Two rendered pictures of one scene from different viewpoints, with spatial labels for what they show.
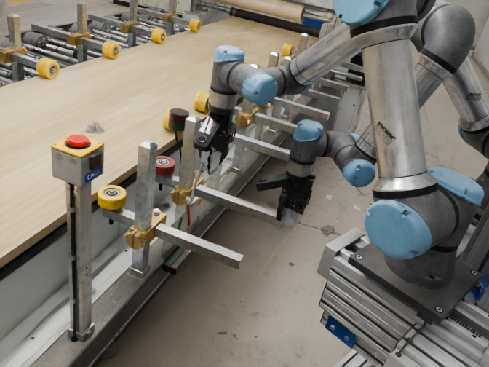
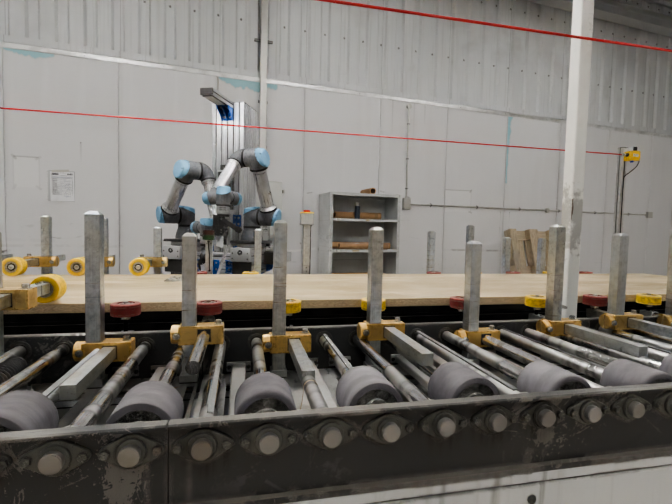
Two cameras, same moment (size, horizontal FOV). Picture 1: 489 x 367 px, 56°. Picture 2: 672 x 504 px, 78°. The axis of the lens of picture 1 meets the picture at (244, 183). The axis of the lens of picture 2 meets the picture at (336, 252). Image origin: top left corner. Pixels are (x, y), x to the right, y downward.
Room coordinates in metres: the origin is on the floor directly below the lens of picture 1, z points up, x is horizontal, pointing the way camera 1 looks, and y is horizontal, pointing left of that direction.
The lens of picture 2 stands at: (1.72, 2.40, 1.14)
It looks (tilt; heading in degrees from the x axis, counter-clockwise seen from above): 3 degrees down; 241
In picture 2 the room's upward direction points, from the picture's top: 1 degrees clockwise
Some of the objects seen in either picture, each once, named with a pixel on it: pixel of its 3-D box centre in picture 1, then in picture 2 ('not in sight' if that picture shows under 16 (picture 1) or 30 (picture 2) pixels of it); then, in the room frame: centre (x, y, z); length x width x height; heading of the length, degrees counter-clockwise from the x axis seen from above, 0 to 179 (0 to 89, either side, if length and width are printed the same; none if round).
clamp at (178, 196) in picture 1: (187, 189); not in sight; (1.27, 0.18, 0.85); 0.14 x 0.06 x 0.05; 164
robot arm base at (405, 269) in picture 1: (425, 247); (251, 233); (0.84, -0.41, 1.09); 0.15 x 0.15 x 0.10
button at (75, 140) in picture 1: (78, 142); not in sight; (0.76, 0.32, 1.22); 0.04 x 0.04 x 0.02
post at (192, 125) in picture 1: (185, 185); (209, 275); (1.25, 0.18, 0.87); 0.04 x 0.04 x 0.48; 74
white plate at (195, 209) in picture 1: (183, 223); not in sight; (1.22, 0.17, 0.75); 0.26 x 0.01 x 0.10; 164
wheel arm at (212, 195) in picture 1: (214, 196); not in sight; (1.27, 0.09, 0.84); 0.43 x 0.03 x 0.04; 74
